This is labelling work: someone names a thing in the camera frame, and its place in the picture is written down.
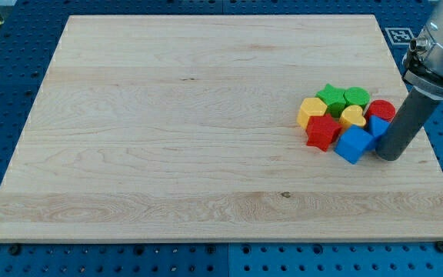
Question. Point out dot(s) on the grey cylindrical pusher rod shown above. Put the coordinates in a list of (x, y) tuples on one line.
[(414, 112)]

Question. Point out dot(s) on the white fiducial marker tag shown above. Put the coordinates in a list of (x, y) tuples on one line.
[(399, 35)]

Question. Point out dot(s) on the blue triangle block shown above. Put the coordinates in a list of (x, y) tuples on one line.
[(376, 128)]

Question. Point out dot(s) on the yellow heart block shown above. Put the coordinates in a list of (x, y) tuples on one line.
[(352, 115)]

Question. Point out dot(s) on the green cylinder block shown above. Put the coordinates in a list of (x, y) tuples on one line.
[(357, 96)]

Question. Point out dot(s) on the green star block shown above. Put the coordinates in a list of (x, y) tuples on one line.
[(334, 98)]

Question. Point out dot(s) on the red cylinder block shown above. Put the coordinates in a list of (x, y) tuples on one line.
[(382, 109)]

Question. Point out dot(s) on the yellow hexagon block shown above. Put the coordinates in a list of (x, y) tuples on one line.
[(310, 107)]

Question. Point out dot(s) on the blue cube block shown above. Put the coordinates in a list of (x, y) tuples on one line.
[(353, 143)]

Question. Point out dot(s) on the red star block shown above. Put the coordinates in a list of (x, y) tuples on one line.
[(322, 131)]

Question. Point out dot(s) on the light wooden board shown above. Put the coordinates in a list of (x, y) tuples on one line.
[(182, 128)]

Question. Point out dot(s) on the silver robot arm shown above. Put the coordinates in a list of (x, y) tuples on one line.
[(424, 59)]

